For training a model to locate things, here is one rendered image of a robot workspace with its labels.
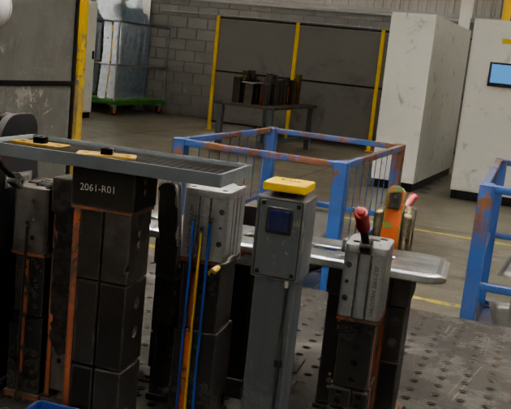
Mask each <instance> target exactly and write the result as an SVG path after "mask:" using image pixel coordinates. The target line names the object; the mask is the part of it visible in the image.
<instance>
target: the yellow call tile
mask: <svg viewBox="0 0 511 409"><path fill-rule="evenodd" d="M263 189H264V190H269V191H275V192H279V195H280V196H285V197H298V195H303V196H305V195H306V194H307V193H309V192H311V191H313V190H314V189H315V182H312V181H306V180H300V179H289V178H283V177H277V176H275V177H272V178H270V179H267V180H265V181H264V182H263Z"/></svg>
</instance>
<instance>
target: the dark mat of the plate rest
mask: <svg viewBox="0 0 511 409"><path fill-rule="evenodd" d="M48 142H51V143H57V144H69V143H63V142H57V141H52V140H48ZM3 143H8V144H16V143H11V142H10V141H4V142H3ZM18 145H24V146H30V147H36V148H42V149H52V148H46V147H40V146H33V145H27V144H18ZM69 145H70V146H71V147H70V148H66V149H52V150H58V151H63V152H69V153H76V152H78V151H79V150H88V151H96V152H100V151H101V148H98V147H92V146H86V145H80V144H69ZM114 153H122V154H131V155H136V156H137V158H136V159H135V160H125V161H136V162H142V163H148V164H153V165H159V166H169V167H175V168H181V169H187V170H198V171H203V172H209V173H214V174H222V173H225V172H227V171H230V170H234V169H237V168H239V167H234V166H223V165H218V164H212V163H206V162H200V161H189V160H183V159H177V158H172V157H161V156H155V155H149V154H143V153H132V152H126V151H120V150H114Z"/></svg>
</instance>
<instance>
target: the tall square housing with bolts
mask: <svg viewBox="0 0 511 409"><path fill-rule="evenodd" d="M246 193H247V187H246V186H244V185H239V184H233V183H232V184H230V185H227V186H225V187H222V188H218V187H208V186H202V185H196V184H192V185H189V186H187V187H186V196H185V205H184V215H183V224H182V242H181V252H180V256H179V260H183V270H182V287H181V296H180V306H179V315H178V324H179V326H178V327H176V328H175V329H174V345H173V354H172V363H171V373H170V388H169V398H168V407H167V409H226V406H225V405H224V404H225V388H226V380H227V372H228V363H229V355H230V339H231V332H232V324H233V321H232V320H230V311H231V303H232V294H233V286H234V271H235V262H236V259H237V258H239V257H240V256H241V252H240V248H241V240H242V232H243V217H244V209H245V200H246ZM232 255H236V256H237V257H236V258H234V259H232V260H231V261H230V263H229V264H228V265H227V266H225V267H221V268H220V270H219V271H218V272H217V273H215V274H214V275H213V276H212V277H211V276H208V273H207V272H208V270H210V269H211V268H212V267H214V266H216V265H217V264H223V263H225V262H226V261H227V259H228V258H229V257H230V256H232Z"/></svg>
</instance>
